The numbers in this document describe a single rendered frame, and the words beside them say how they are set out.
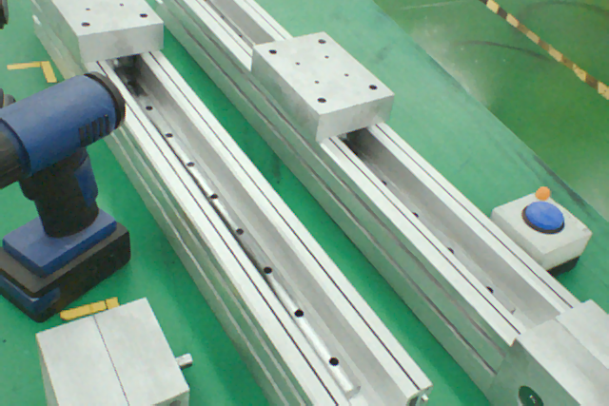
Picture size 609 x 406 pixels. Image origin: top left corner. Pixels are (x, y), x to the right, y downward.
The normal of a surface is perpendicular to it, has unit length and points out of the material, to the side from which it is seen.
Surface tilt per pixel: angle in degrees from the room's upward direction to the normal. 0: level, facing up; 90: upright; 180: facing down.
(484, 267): 90
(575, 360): 0
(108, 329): 0
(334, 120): 90
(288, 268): 90
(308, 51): 0
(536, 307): 90
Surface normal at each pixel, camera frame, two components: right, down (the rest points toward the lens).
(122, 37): 0.53, 0.60
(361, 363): -0.84, 0.26
